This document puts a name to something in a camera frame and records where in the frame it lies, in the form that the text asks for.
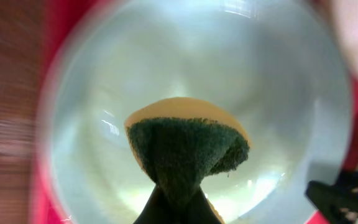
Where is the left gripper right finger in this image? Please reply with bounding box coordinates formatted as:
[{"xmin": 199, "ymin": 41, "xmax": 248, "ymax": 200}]
[{"xmin": 305, "ymin": 170, "xmax": 358, "ymax": 223}]

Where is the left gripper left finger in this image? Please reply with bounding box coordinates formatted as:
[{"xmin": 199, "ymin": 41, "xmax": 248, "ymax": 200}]
[{"xmin": 134, "ymin": 186, "xmax": 221, "ymax": 224}]

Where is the green yellow sponge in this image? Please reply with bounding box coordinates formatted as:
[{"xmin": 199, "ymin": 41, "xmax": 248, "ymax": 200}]
[{"xmin": 124, "ymin": 97, "xmax": 250, "ymax": 212}]

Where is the light blue plate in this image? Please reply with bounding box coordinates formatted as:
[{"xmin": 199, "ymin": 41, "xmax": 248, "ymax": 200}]
[{"xmin": 37, "ymin": 1, "xmax": 352, "ymax": 223}]

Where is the red plastic tray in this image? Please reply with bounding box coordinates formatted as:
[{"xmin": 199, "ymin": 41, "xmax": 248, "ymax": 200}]
[{"xmin": 29, "ymin": 0, "xmax": 358, "ymax": 224}]

